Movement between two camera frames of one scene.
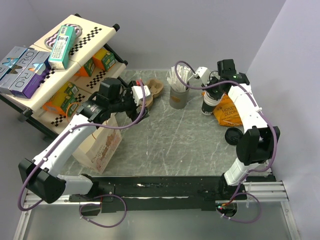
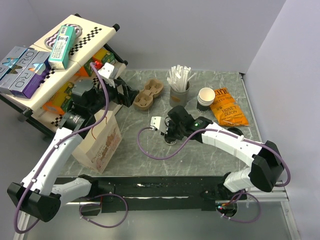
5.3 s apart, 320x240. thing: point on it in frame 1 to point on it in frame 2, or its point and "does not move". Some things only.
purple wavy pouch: x=49 y=41 does not move
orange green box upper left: x=87 y=69 does not move
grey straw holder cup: x=178 y=99 does not move
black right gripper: x=216 y=96 to x=170 y=123
